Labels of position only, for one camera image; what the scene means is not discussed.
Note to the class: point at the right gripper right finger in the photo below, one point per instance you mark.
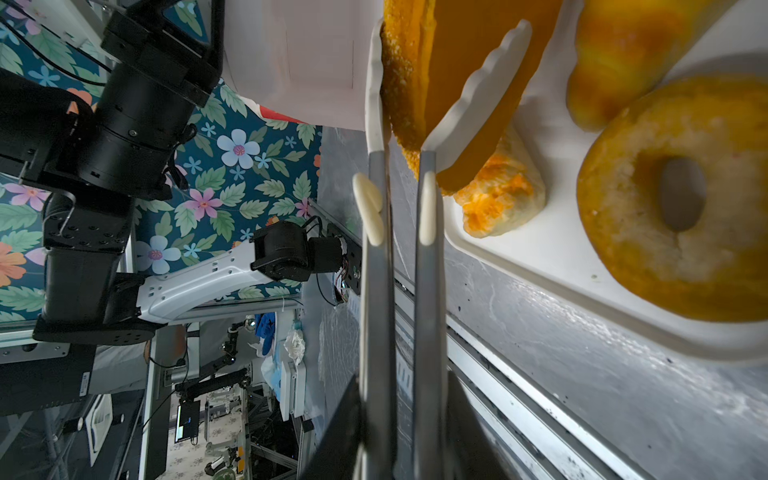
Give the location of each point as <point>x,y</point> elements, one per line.
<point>441,153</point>

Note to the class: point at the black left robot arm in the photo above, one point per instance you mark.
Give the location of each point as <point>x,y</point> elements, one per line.
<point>96,164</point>

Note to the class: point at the white rectangular tray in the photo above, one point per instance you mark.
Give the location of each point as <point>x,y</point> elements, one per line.
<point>552,251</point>

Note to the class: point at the red white paper bag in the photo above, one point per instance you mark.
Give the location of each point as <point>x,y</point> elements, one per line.
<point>306,60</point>

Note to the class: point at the yellow fake croissant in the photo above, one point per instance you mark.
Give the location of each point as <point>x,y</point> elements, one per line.
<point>625,48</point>

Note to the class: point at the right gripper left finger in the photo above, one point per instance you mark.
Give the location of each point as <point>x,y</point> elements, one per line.
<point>377,372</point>

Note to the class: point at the braided fake bread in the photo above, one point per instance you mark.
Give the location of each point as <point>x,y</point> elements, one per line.
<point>507,192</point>

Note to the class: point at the fake bagel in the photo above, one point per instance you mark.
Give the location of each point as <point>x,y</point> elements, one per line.
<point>673,198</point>

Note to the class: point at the yellow fake bread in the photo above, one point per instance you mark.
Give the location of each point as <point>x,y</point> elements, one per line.
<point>429,50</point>

